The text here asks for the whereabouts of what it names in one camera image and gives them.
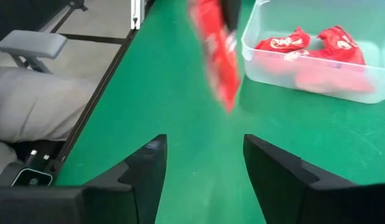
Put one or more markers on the black smartphone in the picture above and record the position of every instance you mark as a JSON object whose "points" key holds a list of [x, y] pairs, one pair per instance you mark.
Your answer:
{"points": [[32, 179]]}

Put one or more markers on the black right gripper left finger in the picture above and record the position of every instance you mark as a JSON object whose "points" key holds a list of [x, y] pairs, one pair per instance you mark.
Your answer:
{"points": [[117, 199]]}

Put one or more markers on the black table edge frame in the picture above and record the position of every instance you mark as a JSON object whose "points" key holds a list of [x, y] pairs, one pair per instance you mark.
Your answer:
{"points": [[95, 93]]}

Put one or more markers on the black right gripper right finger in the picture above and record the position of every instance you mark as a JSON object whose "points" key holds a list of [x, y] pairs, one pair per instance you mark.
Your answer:
{"points": [[298, 196]]}

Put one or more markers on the aluminium frame post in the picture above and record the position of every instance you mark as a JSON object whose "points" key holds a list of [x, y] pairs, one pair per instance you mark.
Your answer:
{"points": [[137, 14]]}

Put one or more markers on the red KitKat candy wrapper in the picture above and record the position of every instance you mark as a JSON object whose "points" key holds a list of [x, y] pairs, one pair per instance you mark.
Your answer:
{"points": [[220, 68], [344, 46], [282, 42], [329, 79]]}

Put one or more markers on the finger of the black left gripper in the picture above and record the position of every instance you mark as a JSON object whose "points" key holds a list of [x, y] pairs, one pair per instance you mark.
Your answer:
{"points": [[232, 14]]}

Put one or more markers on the person's leg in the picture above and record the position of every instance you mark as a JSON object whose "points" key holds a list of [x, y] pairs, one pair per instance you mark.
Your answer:
{"points": [[33, 105]]}

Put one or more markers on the grey chair armrest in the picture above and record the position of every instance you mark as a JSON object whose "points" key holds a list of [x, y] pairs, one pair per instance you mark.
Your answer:
{"points": [[33, 43]]}

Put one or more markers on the clear plastic bin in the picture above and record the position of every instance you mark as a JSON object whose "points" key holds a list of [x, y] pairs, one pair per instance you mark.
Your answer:
{"points": [[350, 97]]}

